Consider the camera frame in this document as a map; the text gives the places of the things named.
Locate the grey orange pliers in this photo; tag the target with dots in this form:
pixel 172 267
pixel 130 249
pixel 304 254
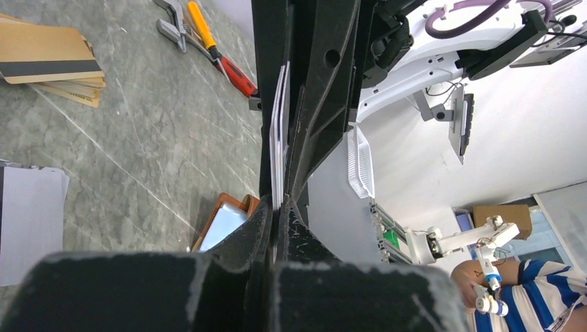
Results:
pixel 187 28

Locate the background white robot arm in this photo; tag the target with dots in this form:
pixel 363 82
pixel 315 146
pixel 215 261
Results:
pixel 425 248

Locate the white cards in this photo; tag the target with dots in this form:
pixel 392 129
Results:
pixel 278 136

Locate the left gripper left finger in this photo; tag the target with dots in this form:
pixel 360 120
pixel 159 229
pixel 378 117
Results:
pixel 149 291

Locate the gold card stack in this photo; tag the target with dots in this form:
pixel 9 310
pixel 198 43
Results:
pixel 58 60

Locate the brown leather card holder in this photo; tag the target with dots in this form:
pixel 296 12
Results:
pixel 227 215

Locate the white plastic basket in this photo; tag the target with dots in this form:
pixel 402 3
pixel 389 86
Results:
pixel 360 172

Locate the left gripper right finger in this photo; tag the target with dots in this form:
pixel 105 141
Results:
pixel 319 294

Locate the grey monitor on stand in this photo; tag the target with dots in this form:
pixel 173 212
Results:
pixel 459 117

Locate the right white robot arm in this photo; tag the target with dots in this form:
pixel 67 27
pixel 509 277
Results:
pixel 402 47

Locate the aluminium frame rail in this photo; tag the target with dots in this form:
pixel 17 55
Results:
pixel 389 235

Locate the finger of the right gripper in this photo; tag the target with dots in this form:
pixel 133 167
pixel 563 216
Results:
pixel 270 22
pixel 322 70

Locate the person in striped shirt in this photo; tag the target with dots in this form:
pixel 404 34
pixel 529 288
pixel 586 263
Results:
pixel 540 296

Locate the red handled tool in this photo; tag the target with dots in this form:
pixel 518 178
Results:
pixel 234 75

